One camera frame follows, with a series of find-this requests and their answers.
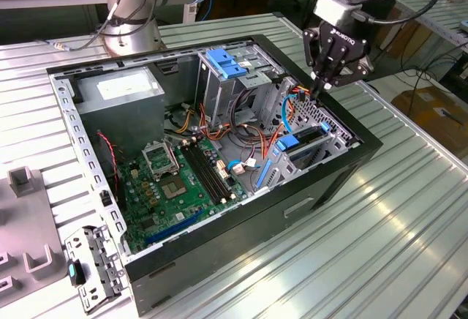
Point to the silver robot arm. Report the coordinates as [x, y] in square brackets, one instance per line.
[128, 30]

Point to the brown cardboard box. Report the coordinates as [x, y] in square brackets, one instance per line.
[431, 114]

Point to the blue drive cage latch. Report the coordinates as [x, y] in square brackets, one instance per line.
[226, 64]

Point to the CPU socket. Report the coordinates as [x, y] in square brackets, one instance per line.
[172, 189]

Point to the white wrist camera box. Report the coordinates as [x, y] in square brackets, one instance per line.
[334, 6]

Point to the black open PC case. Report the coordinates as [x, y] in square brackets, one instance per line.
[219, 246]

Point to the grey power supply unit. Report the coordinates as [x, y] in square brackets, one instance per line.
[120, 121]

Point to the black case fan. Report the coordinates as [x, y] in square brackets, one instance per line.
[106, 165]

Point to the grey metal slot bracket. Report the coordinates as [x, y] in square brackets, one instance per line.
[106, 257]

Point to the blue expansion slot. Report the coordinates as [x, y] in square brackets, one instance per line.
[172, 228]

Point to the black RAM slot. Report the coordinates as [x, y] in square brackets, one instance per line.
[208, 172]
[198, 172]
[203, 172]
[214, 172]

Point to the grey metal disk bay cage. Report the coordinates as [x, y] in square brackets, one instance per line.
[336, 141]

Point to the hard disk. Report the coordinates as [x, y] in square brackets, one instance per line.
[287, 142]

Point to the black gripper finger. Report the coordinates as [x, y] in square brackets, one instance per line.
[309, 48]
[351, 75]

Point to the black latch with teal button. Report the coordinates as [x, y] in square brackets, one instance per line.
[78, 275]

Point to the green motherboard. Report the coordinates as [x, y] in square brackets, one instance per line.
[190, 207]

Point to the grey optical drive cage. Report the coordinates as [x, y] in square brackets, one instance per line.
[215, 96]

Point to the grey parts rack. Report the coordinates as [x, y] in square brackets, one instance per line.
[25, 216]

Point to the slatted metal side table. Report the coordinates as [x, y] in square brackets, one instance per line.
[449, 26]

